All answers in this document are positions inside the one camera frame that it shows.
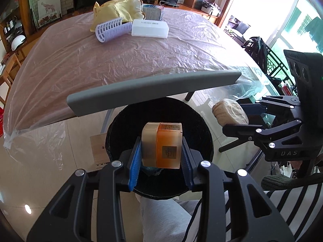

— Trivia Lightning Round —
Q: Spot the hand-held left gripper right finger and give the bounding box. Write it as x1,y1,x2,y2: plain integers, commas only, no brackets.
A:
180,136,296,242

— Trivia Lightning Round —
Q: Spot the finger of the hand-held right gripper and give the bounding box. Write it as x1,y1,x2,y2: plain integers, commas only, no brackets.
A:
222,120,302,144
241,95,301,118

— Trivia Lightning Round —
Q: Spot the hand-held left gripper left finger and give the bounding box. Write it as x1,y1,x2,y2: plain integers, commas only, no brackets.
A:
26,136,143,242

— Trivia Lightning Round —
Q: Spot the beige bread bun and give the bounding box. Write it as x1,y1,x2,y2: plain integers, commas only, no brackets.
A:
212,99,249,126

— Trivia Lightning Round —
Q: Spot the orange cosmetic jar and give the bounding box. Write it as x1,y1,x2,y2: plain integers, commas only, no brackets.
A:
141,122,182,169

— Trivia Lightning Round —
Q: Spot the black round waste bin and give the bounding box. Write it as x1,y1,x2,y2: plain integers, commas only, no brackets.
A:
105,96,214,201

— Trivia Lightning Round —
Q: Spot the person's right forearm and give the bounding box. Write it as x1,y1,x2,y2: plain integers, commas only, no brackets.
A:
261,173,323,191

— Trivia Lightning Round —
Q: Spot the small wooden box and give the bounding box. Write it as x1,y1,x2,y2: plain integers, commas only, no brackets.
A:
90,134,112,170

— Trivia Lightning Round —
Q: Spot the person's leg in grey pants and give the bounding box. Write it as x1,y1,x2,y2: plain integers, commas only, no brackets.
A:
139,194,202,242

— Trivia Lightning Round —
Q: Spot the black chair with dark clothes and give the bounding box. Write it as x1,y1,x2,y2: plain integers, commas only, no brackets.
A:
243,37,288,81

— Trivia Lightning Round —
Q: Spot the person's striped shirt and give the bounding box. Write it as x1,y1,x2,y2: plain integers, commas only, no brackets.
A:
223,184,323,242

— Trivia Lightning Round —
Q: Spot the clear plastic table cover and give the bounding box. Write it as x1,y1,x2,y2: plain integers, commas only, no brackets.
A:
4,6,265,149

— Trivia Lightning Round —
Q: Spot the white rectangular plastic box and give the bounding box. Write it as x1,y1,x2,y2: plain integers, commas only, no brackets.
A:
131,19,169,39

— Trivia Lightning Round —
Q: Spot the purple hair roller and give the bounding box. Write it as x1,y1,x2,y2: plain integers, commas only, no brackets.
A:
95,18,133,43

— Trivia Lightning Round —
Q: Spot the white blue medicine box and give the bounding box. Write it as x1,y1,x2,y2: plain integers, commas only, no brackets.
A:
143,4,165,22

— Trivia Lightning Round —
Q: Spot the yellow cloth bag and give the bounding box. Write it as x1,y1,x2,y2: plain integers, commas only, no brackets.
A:
89,0,147,32

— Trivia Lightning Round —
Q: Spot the wooden stool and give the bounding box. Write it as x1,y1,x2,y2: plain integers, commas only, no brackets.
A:
0,53,21,106

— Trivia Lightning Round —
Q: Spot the white helmet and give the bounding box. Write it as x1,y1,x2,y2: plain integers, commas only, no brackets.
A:
11,35,27,51

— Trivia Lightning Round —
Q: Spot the red flower painting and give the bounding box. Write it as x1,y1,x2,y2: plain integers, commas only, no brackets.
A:
38,14,60,27

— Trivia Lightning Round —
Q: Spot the giraffe painting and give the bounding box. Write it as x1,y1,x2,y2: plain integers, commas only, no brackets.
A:
37,0,62,22

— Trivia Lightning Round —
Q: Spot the wooden wall shelf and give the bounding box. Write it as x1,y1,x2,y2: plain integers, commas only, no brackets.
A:
0,0,31,53

